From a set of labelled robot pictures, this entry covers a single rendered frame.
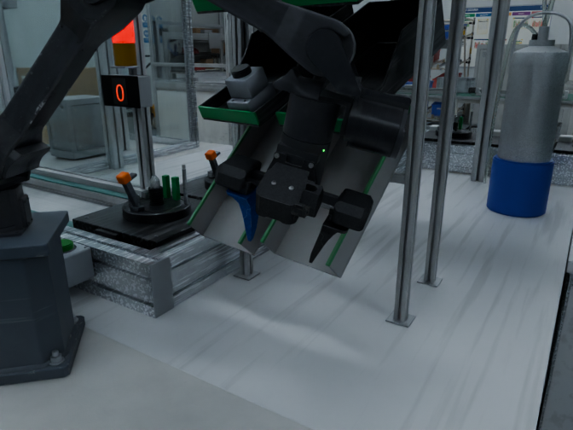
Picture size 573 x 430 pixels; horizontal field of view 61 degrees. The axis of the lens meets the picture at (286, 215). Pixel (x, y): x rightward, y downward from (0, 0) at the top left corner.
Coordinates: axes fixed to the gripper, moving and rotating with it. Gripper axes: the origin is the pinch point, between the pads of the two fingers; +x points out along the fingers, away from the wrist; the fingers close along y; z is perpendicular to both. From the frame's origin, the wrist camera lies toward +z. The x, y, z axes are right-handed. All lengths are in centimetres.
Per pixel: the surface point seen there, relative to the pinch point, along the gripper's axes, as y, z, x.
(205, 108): -20.8, -17.4, -6.2
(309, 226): 0.6, -14.5, 6.2
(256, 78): -13.0, -16.3, -13.2
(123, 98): -54, -43, 5
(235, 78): -15.7, -15.2, -12.6
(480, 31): 71, -1089, 4
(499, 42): 27, -124, -22
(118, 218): -39, -23, 23
